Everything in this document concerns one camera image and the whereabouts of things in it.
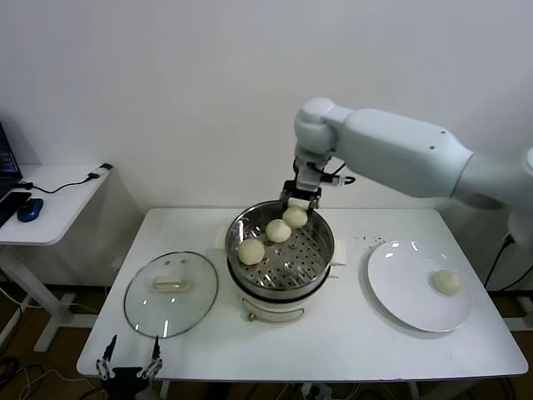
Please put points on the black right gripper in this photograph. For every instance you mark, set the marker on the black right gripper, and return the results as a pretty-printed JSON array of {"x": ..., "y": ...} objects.
[{"x": 290, "y": 188}]

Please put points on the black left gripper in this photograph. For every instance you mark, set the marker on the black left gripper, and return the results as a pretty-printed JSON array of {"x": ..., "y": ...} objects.
[{"x": 125, "y": 377}]

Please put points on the white steamed baozi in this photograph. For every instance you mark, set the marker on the white steamed baozi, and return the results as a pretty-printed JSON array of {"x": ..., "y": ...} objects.
[
  {"x": 251, "y": 252},
  {"x": 295, "y": 218},
  {"x": 278, "y": 230},
  {"x": 446, "y": 282}
]

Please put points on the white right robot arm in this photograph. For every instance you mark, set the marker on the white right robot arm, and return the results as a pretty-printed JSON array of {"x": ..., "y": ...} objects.
[{"x": 395, "y": 141}]

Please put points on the steel steamer basket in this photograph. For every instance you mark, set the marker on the steel steamer basket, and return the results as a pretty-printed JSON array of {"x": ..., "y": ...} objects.
[{"x": 300, "y": 258}]

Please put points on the white table leg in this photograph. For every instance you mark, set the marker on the white table leg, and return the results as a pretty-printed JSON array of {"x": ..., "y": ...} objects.
[
  {"x": 414, "y": 392},
  {"x": 164, "y": 391}
]

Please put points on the white oval plate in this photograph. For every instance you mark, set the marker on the white oval plate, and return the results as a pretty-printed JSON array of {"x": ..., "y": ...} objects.
[{"x": 395, "y": 275}]

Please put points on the white side table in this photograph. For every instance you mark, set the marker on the white side table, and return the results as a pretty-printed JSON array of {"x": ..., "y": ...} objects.
[{"x": 54, "y": 216}]

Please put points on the white side cabinet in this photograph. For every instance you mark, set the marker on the white side cabinet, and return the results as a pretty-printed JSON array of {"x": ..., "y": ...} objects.
[{"x": 474, "y": 250}]

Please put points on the blue computer mouse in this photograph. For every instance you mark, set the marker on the blue computer mouse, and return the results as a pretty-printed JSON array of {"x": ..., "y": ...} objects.
[{"x": 29, "y": 211}]

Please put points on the white power strip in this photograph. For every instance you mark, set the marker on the white power strip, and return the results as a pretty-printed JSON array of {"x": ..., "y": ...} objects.
[{"x": 314, "y": 392}]

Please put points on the black flat device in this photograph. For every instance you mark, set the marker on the black flat device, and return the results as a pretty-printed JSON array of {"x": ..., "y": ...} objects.
[{"x": 10, "y": 204}]

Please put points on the black handheld device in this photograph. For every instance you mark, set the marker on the black handheld device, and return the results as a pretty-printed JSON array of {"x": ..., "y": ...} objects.
[{"x": 506, "y": 240}]

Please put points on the black laptop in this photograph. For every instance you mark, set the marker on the black laptop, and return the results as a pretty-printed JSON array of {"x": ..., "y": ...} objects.
[{"x": 6, "y": 162}]

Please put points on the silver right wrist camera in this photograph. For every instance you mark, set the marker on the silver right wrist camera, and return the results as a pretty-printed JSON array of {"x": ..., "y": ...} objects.
[{"x": 309, "y": 175}]

